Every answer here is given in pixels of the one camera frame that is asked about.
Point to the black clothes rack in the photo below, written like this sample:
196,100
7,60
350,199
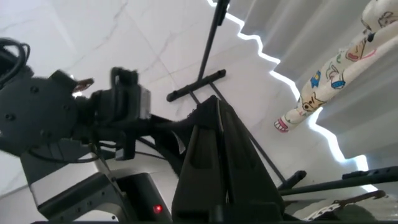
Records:
211,37

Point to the cream printed garment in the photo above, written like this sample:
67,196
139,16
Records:
329,77

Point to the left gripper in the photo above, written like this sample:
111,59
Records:
99,118

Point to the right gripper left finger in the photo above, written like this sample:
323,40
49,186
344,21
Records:
199,174

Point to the white laundry basket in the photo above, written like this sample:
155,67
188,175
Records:
357,197

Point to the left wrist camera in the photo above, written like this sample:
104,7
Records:
133,93

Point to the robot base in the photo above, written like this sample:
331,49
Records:
62,183

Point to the white curtain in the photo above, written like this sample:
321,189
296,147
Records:
311,25

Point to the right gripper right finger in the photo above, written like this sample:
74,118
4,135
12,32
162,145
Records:
248,180

